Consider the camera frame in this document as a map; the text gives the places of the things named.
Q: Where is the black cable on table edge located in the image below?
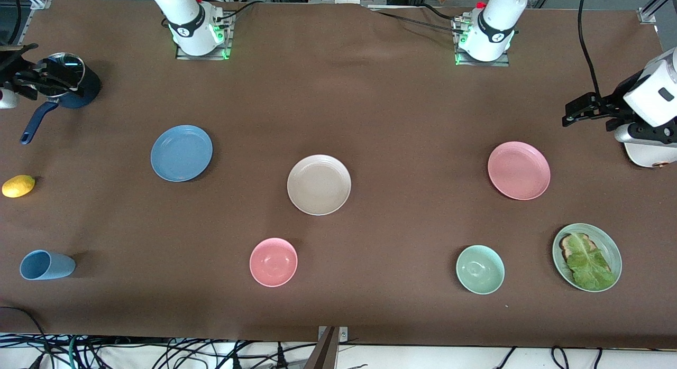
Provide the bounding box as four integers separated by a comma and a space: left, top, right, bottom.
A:
0, 306, 51, 354

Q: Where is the small pink bowl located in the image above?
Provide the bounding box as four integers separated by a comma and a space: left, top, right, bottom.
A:
249, 237, 298, 288

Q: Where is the yellow lemon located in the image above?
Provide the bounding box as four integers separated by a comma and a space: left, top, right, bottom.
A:
2, 174, 36, 199

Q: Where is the blue cup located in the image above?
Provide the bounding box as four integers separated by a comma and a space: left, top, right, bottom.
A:
20, 250, 76, 281

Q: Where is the blue plate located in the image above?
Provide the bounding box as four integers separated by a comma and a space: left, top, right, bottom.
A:
150, 125, 213, 182

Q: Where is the long black base cable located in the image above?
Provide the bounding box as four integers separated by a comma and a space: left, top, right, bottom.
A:
368, 7, 466, 35

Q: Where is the green plate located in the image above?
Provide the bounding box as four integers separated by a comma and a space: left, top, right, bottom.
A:
552, 223, 623, 293

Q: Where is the pink plate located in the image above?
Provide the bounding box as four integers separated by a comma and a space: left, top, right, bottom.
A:
487, 141, 551, 201

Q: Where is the toasted bread slice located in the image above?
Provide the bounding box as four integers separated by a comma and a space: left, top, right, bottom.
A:
559, 232, 613, 272

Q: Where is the dark stand pole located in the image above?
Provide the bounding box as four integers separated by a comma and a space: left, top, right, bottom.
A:
303, 327, 340, 369

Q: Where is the green lettuce leaf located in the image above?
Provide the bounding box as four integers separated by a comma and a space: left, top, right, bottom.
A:
566, 233, 617, 291

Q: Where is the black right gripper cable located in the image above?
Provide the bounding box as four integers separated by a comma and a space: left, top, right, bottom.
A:
8, 0, 23, 47

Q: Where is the small green bowl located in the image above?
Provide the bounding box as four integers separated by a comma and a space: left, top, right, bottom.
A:
455, 245, 506, 295

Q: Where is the beige plate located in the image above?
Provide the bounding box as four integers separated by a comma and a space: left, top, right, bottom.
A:
287, 154, 352, 216

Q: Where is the black right base cable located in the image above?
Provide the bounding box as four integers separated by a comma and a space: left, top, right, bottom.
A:
214, 0, 270, 22

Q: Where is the short black base cable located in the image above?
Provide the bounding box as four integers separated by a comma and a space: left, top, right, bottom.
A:
418, 3, 466, 22

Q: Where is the small metal bracket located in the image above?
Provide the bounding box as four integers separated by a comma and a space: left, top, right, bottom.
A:
317, 326, 350, 343

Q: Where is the glass pot lid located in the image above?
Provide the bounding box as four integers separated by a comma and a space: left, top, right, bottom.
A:
38, 52, 86, 98

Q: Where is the dark blue saucepan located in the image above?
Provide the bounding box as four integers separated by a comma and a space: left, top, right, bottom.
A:
20, 52, 102, 145

